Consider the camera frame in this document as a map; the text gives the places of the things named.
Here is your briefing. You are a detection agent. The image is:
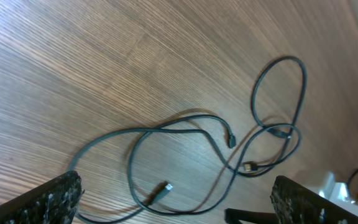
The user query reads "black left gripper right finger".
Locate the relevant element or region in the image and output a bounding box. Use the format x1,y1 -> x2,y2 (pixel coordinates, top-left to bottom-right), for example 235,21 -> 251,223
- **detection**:
270,175 -> 358,224

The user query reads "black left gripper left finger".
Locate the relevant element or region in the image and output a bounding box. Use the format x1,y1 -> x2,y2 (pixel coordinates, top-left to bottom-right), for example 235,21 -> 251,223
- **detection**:
0,171 -> 83,223

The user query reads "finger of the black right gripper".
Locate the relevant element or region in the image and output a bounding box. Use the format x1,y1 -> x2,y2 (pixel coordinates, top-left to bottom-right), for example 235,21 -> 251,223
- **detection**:
224,208 -> 275,224

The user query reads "thin black USB cable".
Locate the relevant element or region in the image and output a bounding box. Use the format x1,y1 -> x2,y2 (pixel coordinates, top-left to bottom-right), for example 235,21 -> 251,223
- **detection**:
66,55 -> 308,224

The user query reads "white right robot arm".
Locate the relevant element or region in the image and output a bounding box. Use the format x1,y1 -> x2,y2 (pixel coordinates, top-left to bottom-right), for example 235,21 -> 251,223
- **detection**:
224,172 -> 358,224

